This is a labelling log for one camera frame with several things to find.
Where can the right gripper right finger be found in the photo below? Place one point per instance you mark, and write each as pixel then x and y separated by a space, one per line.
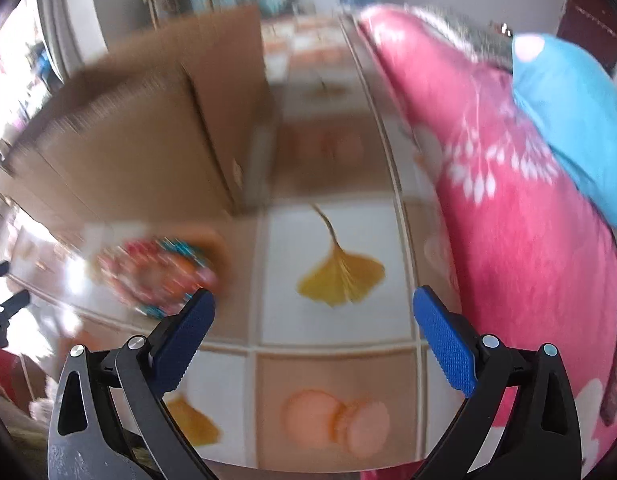
pixel 541 439

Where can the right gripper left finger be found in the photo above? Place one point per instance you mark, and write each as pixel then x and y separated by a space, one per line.
pixel 86 439

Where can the pink floral blanket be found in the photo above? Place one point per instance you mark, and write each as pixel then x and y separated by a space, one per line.
pixel 535 262

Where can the patterned tablecloth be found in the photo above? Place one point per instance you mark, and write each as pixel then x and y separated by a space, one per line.
pixel 314 362

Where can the brown cardboard box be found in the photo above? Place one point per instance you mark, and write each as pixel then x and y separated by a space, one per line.
pixel 158 129

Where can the light blue pillow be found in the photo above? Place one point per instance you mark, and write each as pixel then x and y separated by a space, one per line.
pixel 573 103

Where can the grey green floral blanket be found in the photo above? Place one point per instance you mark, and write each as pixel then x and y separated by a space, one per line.
pixel 479 43

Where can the dark red door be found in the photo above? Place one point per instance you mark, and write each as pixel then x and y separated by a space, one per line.
pixel 591 25

